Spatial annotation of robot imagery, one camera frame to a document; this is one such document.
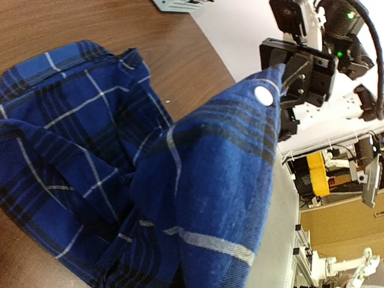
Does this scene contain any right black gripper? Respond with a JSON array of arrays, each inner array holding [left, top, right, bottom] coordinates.
[[259, 38, 338, 141]]

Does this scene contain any blue plaid long sleeve shirt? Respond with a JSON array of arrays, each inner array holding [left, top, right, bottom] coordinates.
[[1, 40, 285, 287]]

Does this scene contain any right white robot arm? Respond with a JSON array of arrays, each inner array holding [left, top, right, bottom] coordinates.
[[259, 1, 383, 142]]

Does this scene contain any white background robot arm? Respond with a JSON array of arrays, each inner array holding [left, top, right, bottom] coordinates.
[[310, 248, 383, 288]]

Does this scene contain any yellow plastic bin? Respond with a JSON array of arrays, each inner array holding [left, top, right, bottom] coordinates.
[[307, 152, 330, 197]]

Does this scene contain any grey equipment in background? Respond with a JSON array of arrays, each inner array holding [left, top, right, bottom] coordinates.
[[349, 154, 382, 208]]

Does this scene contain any light blue perforated basket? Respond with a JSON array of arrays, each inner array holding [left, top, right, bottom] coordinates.
[[152, 0, 214, 13]]

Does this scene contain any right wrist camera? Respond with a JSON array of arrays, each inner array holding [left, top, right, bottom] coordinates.
[[269, 0, 326, 49]]

